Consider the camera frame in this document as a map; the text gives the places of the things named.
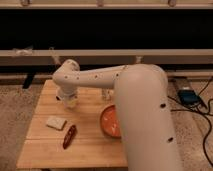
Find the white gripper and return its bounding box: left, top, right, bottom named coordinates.
left=56, top=88, right=77, bottom=101

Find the white ceramic cup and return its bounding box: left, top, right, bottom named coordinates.
left=62, top=97, right=77, bottom=109

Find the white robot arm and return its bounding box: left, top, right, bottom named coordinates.
left=52, top=60, right=183, bottom=171

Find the orange ceramic bowl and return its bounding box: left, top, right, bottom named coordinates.
left=100, top=105, right=121, bottom=138

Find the dark red oblong object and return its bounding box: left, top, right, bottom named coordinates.
left=63, top=125, right=77, bottom=149

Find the small clear glass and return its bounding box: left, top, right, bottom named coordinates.
left=102, top=89, right=111, bottom=101

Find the wooden table board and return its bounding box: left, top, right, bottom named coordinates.
left=17, top=80, right=127, bottom=169

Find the blue power box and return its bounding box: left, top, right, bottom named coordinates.
left=178, top=89, right=199, bottom=105

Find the grey horizontal rail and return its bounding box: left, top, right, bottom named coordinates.
left=0, top=49, right=213, bottom=65

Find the black floor cable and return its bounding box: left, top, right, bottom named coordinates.
left=167, top=77, right=213, bottom=168

